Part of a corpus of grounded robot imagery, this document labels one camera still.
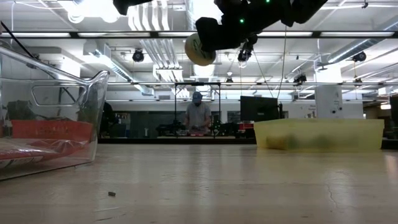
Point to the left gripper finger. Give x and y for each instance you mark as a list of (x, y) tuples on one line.
[(127, 4)]

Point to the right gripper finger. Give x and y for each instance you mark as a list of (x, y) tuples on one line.
[(220, 34)]

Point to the green frosted toy donut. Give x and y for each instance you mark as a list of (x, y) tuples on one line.
[(194, 54)]

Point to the red snack packet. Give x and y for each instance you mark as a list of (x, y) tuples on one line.
[(31, 152)]

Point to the white ceiling air unit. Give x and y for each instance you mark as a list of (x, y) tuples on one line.
[(99, 53)]

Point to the black monitor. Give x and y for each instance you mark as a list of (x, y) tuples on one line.
[(258, 109)]

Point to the person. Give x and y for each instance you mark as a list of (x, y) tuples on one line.
[(198, 115)]

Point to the clear plastic bin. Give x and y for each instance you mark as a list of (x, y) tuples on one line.
[(99, 93)]

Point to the red background equipment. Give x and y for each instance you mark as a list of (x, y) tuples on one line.
[(247, 125)]

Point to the white building column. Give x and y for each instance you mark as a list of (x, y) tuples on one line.
[(328, 99)]

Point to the yellow translucent plastic bin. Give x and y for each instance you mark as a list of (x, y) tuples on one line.
[(342, 130)]

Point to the red plastic basket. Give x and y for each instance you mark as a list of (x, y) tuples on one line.
[(53, 130)]

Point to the small dark debris piece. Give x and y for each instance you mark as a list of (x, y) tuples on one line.
[(112, 193)]

